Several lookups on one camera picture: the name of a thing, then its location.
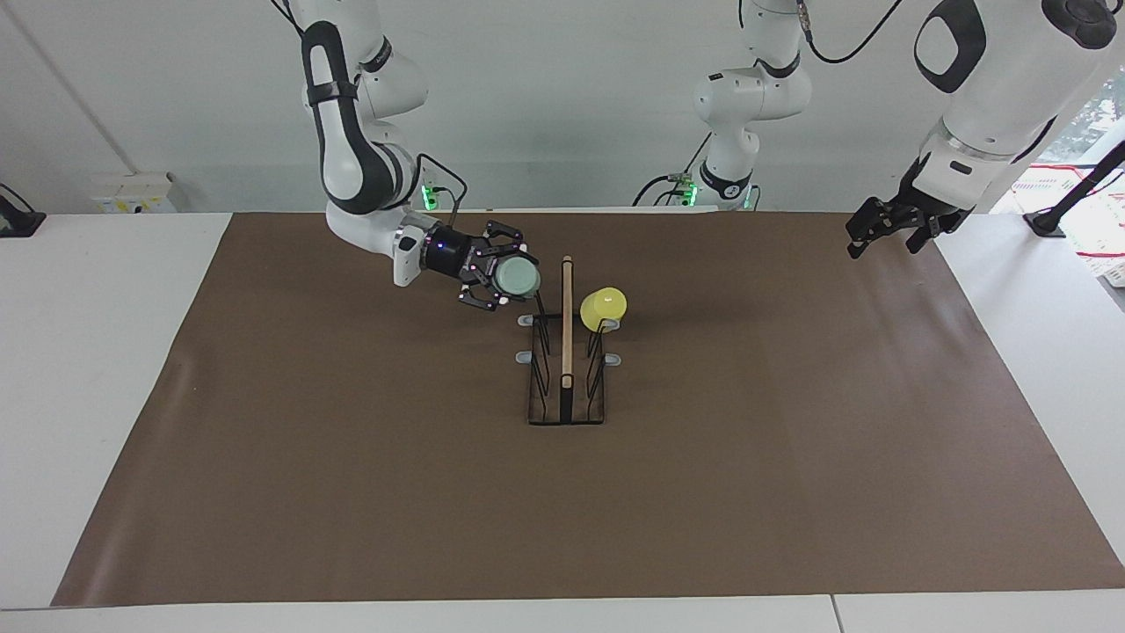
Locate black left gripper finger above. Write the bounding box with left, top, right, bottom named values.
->
left=846, top=196, right=887, bottom=260
left=905, top=215, right=947, bottom=257

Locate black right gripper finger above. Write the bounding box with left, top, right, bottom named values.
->
left=457, top=280, right=516, bottom=314
left=479, top=220, right=529, bottom=259

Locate pale green plastic cup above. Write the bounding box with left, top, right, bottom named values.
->
left=492, top=255, right=541, bottom=298

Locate yellow plastic cup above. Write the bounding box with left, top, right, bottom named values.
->
left=580, top=287, right=628, bottom=333

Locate black stand with pole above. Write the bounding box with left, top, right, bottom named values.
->
left=1024, top=141, right=1125, bottom=238

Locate white paper with red print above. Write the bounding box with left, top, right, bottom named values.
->
left=991, top=158, right=1125, bottom=287

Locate brown table mat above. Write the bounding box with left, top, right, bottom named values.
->
left=51, top=211, right=1125, bottom=608

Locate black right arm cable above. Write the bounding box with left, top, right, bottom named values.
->
left=415, top=153, right=469, bottom=231

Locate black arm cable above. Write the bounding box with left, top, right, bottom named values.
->
left=415, top=153, right=469, bottom=231
left=795, top=0, right=906, bottom=65

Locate black wire cup rack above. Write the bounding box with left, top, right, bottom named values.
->
left=515, top=255, right=621, bottom=426

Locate black base cable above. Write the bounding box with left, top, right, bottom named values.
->
left=631, top=130, right=711, bottom=208

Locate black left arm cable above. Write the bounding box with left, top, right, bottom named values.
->
left=795, top=0, right=906, bottom=65

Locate white wall outlet box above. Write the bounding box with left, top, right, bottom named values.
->
left=92, top=171, right=182, bottom=215

